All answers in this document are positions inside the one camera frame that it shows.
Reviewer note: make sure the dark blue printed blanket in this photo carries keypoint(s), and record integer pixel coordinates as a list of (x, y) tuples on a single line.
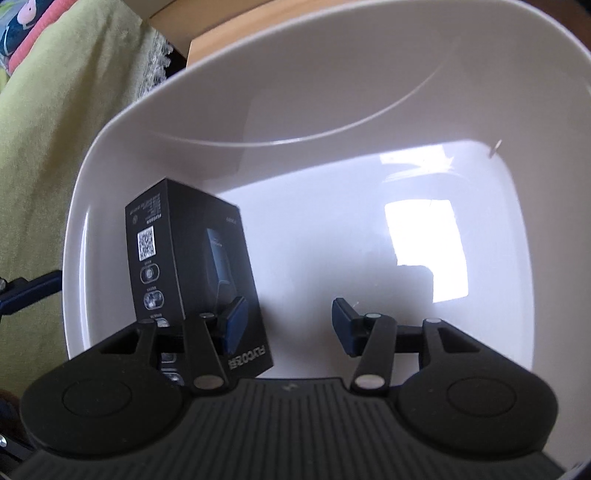
[(14, 23)]

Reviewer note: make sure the white storage bin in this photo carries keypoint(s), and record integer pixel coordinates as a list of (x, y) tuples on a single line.
[(323, 207)]

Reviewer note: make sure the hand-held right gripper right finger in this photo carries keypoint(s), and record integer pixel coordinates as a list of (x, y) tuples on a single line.
[(342, 325)]

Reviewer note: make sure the wooden nightstand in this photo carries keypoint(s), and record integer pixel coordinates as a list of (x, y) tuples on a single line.
[(207, 50)]

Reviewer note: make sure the pink patterned cushion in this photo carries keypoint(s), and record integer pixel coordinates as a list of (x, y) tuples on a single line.
[(27, 50)]

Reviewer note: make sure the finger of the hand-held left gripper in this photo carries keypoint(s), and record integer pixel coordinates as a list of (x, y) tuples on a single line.
[(32, 288), (14, 450)]

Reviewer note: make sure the black box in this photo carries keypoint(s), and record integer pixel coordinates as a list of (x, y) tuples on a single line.
[(184, 240)]

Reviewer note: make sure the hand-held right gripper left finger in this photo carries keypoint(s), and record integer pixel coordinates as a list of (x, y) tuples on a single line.
[(235, 325)]

